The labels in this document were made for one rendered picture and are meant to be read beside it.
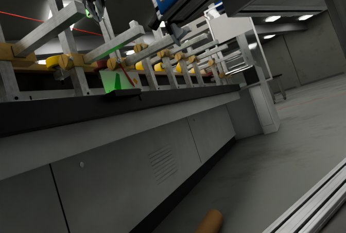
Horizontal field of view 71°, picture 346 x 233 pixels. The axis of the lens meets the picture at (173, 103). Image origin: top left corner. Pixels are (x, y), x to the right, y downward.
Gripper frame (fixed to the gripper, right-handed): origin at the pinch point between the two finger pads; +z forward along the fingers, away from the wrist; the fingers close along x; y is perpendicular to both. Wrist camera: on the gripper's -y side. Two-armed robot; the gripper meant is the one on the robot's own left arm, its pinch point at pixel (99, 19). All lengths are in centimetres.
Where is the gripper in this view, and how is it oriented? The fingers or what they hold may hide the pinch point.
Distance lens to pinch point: 105.6
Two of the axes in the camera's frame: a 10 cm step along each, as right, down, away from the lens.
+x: 9.4, -3.1, -1.2
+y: -1.4, -0.4, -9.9
